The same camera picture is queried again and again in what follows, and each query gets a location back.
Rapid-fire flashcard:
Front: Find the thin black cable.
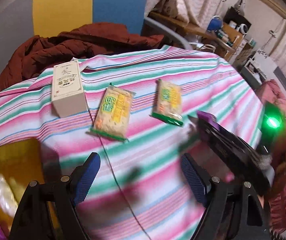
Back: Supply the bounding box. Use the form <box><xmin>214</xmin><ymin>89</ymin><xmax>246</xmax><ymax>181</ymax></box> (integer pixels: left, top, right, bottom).
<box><xmin>89</xmin><ymin>112</ymin><xmax>156</xmax><ymax>240</ymax></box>

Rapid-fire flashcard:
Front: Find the grey yellow blue chair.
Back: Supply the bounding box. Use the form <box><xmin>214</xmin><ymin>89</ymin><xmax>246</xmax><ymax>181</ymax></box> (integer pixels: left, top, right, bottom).
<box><xmin>0</xmin><ymin>0</ymin><xmax>196</xmax><ymax>87</ymax></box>

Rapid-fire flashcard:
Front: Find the striped tablecloth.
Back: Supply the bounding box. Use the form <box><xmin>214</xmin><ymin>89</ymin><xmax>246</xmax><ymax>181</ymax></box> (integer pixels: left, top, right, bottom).
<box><xmin>0</xmin><ymin>44</ymin><xmax>267</xmax><ymax>240</ymax></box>

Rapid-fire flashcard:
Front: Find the yellow green snack packet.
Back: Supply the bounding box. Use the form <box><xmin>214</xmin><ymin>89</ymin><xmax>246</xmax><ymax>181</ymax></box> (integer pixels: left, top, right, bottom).
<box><xmin>89</xmin><ymin>83</ymin><xmax>136</xmax><ymax>143</ymax></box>
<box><xmin>149</xmin><ymin>78</ymin><xmax>185</xmax><ymax>127</ymax></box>

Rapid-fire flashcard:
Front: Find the dark shelf unit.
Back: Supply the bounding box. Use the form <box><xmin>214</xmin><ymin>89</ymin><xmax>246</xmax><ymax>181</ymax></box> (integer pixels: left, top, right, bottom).
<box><xmin>222</xmin><ymin>6</ymin><xmax>253</xmax><ymax>43</ymax></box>

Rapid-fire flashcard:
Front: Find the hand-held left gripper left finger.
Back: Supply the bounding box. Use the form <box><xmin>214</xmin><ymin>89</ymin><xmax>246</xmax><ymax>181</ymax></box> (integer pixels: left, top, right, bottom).
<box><xmin>9</xmin><ymin>152</ymin><xmax>101</xmax><ymax>240</ymax></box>

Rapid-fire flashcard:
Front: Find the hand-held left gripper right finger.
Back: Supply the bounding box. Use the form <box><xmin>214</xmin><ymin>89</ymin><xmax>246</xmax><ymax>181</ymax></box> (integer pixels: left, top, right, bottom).
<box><xmin>181</xmin><ymin>153</ymin><xmax>271</xmax><ymax>240</ymax></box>

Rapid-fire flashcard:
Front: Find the white plastic-wrapped bundle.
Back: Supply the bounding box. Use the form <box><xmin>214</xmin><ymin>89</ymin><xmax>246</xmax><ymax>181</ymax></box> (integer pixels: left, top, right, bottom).
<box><xmin>0</xmin><ymin>174</ymin><xmax>19</xmax><ymax>218</ymax></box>

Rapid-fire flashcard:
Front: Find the blue jug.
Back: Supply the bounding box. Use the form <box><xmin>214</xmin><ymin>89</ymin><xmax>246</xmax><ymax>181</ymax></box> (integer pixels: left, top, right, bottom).
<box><xmin>206</xmin><ymin>15</ymin><xmax>224</xmax><ymax>32</ymax></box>

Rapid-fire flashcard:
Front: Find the wall air conditioner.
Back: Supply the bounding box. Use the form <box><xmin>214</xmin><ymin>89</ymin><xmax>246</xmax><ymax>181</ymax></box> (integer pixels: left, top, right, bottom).
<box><xmin>254</xmin><ymin>0</ymin><xmax>286</xmax><ymax>20</ymax></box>

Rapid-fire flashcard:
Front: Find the pink quilt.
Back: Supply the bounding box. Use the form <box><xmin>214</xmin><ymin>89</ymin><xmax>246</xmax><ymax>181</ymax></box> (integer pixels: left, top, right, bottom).
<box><xmin>256</xmin><ymin>79</ymin><xmax>286</xmax><ymax>231</ymax></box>

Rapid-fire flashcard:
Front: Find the brown quilted jacket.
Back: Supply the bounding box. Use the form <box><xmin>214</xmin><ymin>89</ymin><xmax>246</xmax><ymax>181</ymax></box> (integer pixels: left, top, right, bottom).
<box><xmin>0</xmin><ymin>22</ymin><xmax>165</xmax><ymax>95</ymax></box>

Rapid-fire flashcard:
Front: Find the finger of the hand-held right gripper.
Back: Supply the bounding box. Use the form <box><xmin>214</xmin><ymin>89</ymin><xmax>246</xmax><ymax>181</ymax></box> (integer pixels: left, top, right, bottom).
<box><xmin>198</xmin><ymin>116</ymin><xmax>274</xmax><ymax>193</ymax></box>

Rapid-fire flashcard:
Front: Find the beige cardboard box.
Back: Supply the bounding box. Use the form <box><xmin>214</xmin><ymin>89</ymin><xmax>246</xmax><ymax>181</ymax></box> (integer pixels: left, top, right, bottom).
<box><xmin>51</xmin><ymin>58</ymin><xmax>88</xmax><ymax>118</ymax></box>

